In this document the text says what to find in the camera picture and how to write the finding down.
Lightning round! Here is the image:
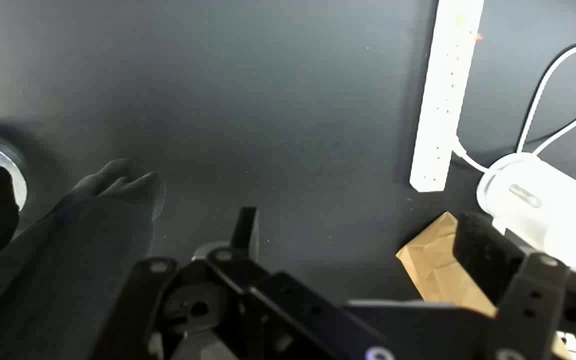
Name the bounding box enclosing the white power strip with cable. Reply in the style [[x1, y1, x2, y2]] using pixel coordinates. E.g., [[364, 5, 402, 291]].
[[453, 40, 576, 176]]

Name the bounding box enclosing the white electric kettle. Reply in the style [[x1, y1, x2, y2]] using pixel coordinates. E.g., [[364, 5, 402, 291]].
[[474, 150, 576, 278]]

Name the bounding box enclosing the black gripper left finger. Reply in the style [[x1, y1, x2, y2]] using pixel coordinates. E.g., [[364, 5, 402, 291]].
[[94, 206, 396, 360]]

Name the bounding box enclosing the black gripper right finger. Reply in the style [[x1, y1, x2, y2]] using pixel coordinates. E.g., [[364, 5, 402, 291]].
[[453, 211, 576, 360]]

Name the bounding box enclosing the black cloth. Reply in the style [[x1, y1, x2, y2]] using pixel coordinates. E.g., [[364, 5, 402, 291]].
[[0, 158, 167, 360]]

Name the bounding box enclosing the brown paper bag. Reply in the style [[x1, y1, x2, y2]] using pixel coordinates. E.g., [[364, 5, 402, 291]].
[[395, 211, 571, 360]]

